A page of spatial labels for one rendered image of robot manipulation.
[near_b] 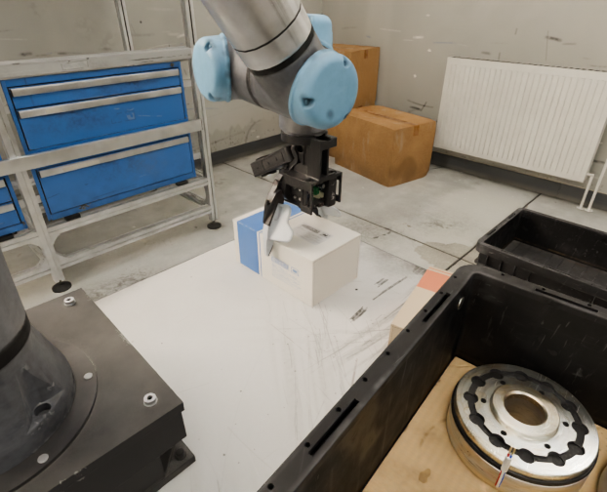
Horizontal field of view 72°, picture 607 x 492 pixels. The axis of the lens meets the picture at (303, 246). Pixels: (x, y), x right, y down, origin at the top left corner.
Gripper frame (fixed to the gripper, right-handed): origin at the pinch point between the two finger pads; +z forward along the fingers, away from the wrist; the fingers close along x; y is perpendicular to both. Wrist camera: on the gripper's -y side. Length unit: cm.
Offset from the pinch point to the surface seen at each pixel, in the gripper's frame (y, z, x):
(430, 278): 24.3, -1.4, 4.6
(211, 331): 3.1, 6.4, -20.8
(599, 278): 39, 27, 76
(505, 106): -54, 23, 241
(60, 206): -139, 40, -3
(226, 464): 21.9, 6.3, -31.8
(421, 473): 40.2, -6.9, -26.1
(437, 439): 39.6, -6.9, -22.7
